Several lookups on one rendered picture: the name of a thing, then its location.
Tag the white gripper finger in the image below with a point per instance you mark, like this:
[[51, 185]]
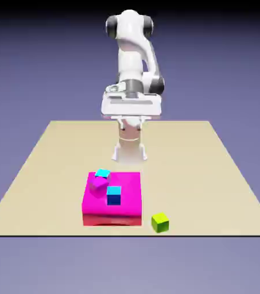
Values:
[[121, 122], [140, 122]]

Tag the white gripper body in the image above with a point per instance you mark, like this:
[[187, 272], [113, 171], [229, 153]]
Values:
[[130, 109]]

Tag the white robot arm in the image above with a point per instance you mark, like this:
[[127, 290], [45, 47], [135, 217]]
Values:
[[129, 46]]

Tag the small cyan cube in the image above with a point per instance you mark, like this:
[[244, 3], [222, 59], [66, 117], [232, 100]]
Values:
[[103, 173]]

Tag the small purple cube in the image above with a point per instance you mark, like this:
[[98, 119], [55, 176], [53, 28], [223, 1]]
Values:
[[97, 187]]

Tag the small blue cube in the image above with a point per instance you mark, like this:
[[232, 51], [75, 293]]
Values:
[[113, 196]]

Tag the small lime green cube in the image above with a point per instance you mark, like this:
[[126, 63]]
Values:
[[160, 222]]

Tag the large magenta box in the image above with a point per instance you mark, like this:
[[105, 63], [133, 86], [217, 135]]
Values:
[[129, 195]]

